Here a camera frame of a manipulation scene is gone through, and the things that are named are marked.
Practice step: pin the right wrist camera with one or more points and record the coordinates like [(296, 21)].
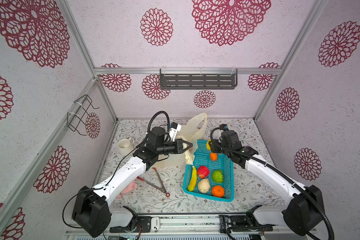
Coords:
[(223, 127)]

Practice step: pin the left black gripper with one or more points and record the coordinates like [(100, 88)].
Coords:
[(178, 143)]

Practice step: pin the yellow round fruit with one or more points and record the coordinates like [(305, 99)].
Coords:
[(208, 145)]

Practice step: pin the grey wall shelf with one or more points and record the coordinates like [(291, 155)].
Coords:
[(198, 81)]

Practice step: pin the green bumpy fruit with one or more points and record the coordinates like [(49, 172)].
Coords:
[(218, 176)]

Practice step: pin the small orange fruit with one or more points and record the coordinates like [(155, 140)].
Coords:
[(213, 157)]

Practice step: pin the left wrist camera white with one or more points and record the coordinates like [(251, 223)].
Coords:
[(174, 129)]

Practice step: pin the pink plush toy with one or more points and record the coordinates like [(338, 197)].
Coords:
[(131, 187)]

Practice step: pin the teal plastic basket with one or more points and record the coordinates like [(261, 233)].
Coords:
[(202, 158)]

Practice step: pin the large orange fruit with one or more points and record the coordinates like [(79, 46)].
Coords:
[(218, 191)]

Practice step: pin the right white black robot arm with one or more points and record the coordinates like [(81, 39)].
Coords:
[(305, 206)]

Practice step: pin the white ceramic mug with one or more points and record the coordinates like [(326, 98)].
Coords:
[(126, 146)]

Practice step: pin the beige pear fruit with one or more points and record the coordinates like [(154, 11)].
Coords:
[(204, 186)]

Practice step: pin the yellow banana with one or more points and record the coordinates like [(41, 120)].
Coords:
[(193, 180)]

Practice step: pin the cream plastic bag orange print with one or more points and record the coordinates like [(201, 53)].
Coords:
[(192, 131)]

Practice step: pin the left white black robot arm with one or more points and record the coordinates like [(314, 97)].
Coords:
[(91, 211)]

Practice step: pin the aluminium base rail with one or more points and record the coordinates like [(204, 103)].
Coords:
[(199, 227)]

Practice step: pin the red bumpy fruit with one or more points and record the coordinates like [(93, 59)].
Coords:
[(203, 172)]

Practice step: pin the black wire wall rack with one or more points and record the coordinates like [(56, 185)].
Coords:
[(84, 121)]

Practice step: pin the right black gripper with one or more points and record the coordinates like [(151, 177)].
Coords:
[(214, 144)]

